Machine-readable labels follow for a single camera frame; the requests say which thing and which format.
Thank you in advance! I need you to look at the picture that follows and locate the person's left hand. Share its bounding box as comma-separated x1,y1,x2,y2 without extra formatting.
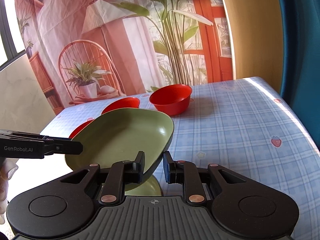
0,158,20,224

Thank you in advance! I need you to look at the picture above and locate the blue chair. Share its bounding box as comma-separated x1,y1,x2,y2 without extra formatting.
273,0,320,147

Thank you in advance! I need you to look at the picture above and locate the blue checked tablecloth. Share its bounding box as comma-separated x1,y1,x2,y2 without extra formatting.
40,77,320,240

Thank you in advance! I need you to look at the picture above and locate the green plate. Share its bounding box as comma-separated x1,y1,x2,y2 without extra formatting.
64,107,175,184

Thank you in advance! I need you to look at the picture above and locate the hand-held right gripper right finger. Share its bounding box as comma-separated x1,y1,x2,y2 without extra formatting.
163,151,253,203

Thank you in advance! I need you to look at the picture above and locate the printed wall poster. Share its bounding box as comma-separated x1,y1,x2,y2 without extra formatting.
14,0,235,117

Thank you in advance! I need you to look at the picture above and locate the red bowl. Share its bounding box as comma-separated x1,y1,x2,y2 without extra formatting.
149,84,193,116

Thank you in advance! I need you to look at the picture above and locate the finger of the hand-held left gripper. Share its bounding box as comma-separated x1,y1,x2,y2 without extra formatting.
41,134,84,159

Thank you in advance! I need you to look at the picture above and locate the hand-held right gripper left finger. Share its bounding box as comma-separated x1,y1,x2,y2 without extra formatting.
60,151,146,204

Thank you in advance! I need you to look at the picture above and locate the red plate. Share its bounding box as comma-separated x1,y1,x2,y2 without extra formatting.
101,97,141,116
68,119,96,140

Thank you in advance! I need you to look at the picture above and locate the dark window frame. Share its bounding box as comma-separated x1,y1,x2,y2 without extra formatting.
0,0,28,67

